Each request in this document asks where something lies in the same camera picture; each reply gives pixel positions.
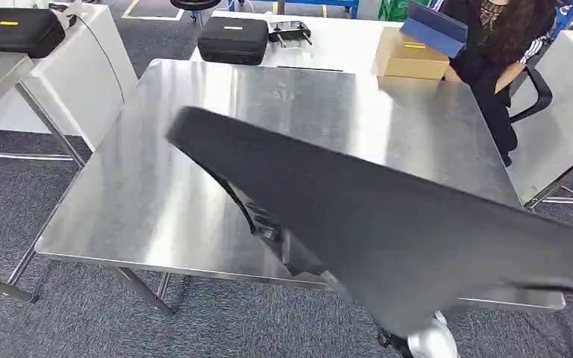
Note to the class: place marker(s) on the cardboard box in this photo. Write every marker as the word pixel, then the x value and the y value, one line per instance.
pixel 410 64

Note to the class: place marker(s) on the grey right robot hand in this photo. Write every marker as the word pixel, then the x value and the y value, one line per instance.
pixel 279 232

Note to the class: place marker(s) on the white table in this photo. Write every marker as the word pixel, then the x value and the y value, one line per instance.
pixel 346 49
pixel 84 89

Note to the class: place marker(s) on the black office chair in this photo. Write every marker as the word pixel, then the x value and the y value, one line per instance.
pixel 538 94

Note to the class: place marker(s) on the blue folder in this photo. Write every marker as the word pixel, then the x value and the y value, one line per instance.
pixel 435 29

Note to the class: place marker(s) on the green crate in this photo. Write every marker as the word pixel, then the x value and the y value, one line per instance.
pixel 393 10

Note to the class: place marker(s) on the black plastic car panel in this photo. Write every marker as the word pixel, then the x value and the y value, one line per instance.
pixel 390 222

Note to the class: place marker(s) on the black remote controller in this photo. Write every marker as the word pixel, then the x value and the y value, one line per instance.
pixel 289 32

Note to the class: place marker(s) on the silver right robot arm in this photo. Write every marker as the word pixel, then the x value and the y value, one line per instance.
pixel 432 343

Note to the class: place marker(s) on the black case with yellow label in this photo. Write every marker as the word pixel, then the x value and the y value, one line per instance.
pixel 19 34

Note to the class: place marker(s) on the person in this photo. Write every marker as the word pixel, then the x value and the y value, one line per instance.
pixel 489 59

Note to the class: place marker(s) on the black case with white label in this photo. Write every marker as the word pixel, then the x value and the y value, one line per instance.
pixel 232 42

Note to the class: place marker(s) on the black round stool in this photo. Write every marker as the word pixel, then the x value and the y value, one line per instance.
pixel 195 5

